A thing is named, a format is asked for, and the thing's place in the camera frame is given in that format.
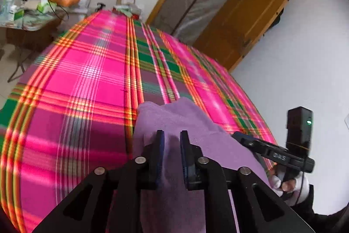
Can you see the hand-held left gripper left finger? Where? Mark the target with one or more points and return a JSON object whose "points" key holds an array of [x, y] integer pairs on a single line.
{"points": [[160, 162]]}

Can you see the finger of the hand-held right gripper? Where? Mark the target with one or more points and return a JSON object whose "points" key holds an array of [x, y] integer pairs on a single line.
{"points": [[246, 141]]}

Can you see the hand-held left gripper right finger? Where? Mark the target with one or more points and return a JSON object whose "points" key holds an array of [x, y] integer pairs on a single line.
{"points": [[184, 162]]}

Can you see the purple fleece cloth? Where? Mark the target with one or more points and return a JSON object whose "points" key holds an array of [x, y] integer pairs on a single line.
{"points": [[190, 121]]}

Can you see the person's right forearm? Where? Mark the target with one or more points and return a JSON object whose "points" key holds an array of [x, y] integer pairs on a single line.
{"points": [[319, 219]]}

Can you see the person's right hand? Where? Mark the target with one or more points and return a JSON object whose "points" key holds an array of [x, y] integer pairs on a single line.
{"points": [[275, 181]]}

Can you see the pink green plaid bed sheet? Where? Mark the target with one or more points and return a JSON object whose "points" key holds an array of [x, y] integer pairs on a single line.
{"points": [[90, 85]]}

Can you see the dark hanging garment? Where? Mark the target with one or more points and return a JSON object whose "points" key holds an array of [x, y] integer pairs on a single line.
{"points": [[276, 18]]}

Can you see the wooden door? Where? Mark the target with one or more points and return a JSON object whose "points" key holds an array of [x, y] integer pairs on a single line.
{"points": [[245, 20]]}

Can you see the cluttered folding table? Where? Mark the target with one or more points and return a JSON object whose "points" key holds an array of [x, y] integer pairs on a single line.
{"points": [[35, 22]]}

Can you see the green tissue box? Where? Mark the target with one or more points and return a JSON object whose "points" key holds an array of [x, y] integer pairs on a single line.
{"points": [[45, 5]]}

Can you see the green white carton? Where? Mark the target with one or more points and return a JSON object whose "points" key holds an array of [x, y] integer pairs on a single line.
{"points": [[16, 14]]}

